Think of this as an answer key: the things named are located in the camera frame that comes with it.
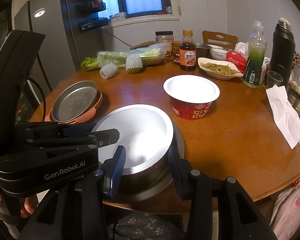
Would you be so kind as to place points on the wooden chair back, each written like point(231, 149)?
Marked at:
point(218, 38)

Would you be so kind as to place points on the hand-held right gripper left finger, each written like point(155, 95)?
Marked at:
point(117, 171)

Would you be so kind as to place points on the green fruit in foam net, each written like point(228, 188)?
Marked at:
point(108, 71)
point(134, 63)

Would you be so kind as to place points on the pink plate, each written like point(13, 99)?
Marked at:
point(96, 106)

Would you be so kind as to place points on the silver metal pot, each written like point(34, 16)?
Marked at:
point(178, 142)

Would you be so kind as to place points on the pink cloth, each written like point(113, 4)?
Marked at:
point(292, 210)

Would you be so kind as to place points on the white paper napkin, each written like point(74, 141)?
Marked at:
point(283, 115)

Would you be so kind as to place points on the grey refrigerator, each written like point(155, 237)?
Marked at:
point(57, 30)

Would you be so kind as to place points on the celery in plastic bag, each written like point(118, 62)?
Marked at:
point(130, 56)

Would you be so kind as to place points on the green drink bottle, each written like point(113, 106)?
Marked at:
point(254, 60)

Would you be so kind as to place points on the black thermos flask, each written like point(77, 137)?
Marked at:
point(281, 50)

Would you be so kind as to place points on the patterned seat cushion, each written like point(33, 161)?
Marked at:
point(145, 226)

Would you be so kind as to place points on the small bottles on window sill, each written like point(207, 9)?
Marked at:
point(168, 9)

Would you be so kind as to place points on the round metal tray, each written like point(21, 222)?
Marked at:
point(73, 101)

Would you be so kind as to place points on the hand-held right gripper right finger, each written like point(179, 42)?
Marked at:
point(175, 173)

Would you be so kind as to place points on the dark sauce bottle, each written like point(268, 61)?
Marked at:
point(188, 55)

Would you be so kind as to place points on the white dish of pickles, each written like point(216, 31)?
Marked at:
point(220, 68)

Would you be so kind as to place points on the white box on window sill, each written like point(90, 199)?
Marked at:
point(118, 17)

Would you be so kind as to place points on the glass sauce jar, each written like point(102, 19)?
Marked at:
point(176, 52)

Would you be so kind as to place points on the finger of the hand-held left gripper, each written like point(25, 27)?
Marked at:
point(40, 130)
point(107, 136)

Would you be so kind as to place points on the clear plastic cup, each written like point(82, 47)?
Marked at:
point(274, 78)

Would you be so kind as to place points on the black wall basket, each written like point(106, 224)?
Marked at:
point(93, 24)
point(91, 7)

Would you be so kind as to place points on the small steel bowl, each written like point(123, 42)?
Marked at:
point(202, 50)

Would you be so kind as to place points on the red tissue pack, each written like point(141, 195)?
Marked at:
point(237, 60)

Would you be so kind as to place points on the white ceramic bowl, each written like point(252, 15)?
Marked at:
point(221, 53)

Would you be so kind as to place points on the red instant noodle cup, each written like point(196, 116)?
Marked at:
point(191, 92)

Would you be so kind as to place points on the small steel cup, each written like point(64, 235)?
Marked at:
point(294, 98)

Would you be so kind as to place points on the clear plastic jar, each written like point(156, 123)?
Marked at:
point(164, 40)

